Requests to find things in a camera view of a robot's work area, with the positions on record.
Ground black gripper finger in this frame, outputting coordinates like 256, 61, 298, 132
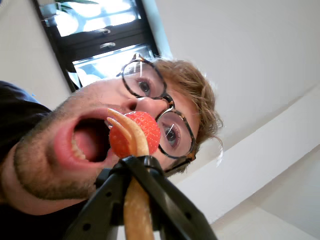
129, 154, 219, 240
63, 155, 137, 240

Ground orange fork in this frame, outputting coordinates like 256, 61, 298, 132
106, 107, 156, 240

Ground red strawberry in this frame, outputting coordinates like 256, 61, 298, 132
108, 111, 162, 160

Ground man in navy t-shirt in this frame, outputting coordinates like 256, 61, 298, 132
0, 58, 225, 240

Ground tortoiseshell round eyeglasses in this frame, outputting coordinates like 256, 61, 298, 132
115, 53, 198, 176

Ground black framed window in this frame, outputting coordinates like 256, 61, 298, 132
33, 0, 161, 94

